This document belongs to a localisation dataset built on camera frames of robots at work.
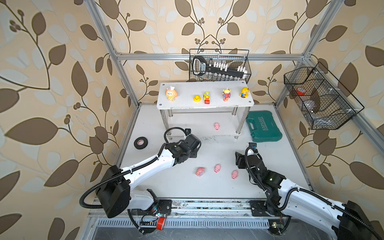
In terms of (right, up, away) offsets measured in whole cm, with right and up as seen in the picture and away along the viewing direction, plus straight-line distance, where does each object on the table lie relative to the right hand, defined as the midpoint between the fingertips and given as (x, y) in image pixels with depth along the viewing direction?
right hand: (240, 153), depth 83 cm
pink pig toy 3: (-3, -12, +1) cm, 13 cm away
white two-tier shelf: (-20, +25, -9) cm, 33 cm away
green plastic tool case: (+21, +14, +18) cm, 31 cm away
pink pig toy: (-12, +15, +14) cm, 24 cm away
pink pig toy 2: (-13, -9, +3) cm, 16 cm away
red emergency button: (-41, -28, -16) cm, 52 cm away
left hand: (-28, +3, 0) cm, 28 cm away
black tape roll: (-62, +1, +13) cm, 64 cm away
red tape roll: (+32, +35, -3) cm, 48 cm away
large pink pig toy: (-23, -10, -1) cm, 25 cm away
